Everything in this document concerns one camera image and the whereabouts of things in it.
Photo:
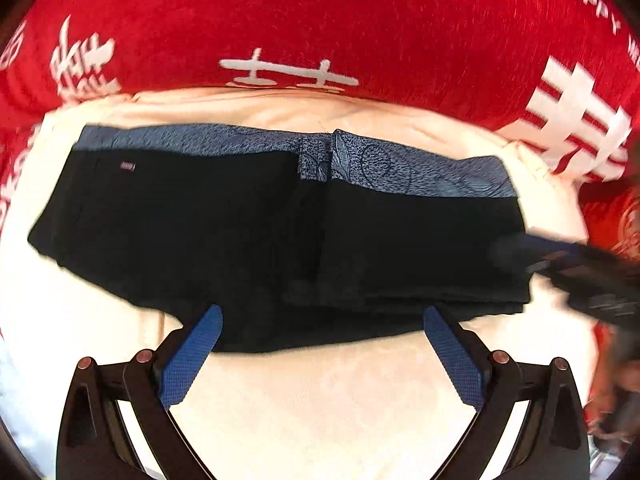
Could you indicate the black pants with blue trim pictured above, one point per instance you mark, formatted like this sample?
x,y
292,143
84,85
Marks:
x,y
200,235

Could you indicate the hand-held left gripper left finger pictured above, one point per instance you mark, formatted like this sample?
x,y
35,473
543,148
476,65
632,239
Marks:
x,y
195,355

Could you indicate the cream blanket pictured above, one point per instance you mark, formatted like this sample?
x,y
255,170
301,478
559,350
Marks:
x,y
325,410

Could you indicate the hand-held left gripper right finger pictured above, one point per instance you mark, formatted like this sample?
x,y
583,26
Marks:
x,y
452,355

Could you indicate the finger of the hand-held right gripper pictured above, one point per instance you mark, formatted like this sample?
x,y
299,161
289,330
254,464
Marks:
x,y
542,246

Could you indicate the red printed blanket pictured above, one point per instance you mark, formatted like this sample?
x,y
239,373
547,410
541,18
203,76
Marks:
x,y
300,20

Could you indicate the red printed pillow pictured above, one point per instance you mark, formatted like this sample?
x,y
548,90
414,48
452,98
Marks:
x,y
610,210

